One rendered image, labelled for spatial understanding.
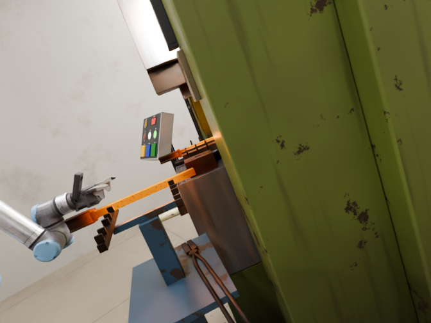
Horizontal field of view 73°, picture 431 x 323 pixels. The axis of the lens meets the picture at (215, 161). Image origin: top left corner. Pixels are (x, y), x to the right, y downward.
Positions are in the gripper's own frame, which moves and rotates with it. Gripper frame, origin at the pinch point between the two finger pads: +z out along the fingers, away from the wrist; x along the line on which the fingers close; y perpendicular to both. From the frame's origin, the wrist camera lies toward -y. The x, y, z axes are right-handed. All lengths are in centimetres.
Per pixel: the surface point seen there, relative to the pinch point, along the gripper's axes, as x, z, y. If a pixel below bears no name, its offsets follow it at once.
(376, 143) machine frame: 50, 91, 13
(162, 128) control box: -41, 27, -11
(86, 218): 38.1, -2.2, 3.1
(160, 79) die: 7.5, 36.8, -31.6
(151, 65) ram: 13, 36, -37
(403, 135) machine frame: 58, 94, 11
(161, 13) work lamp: 27, 46, -49
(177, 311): 64, 18, 29
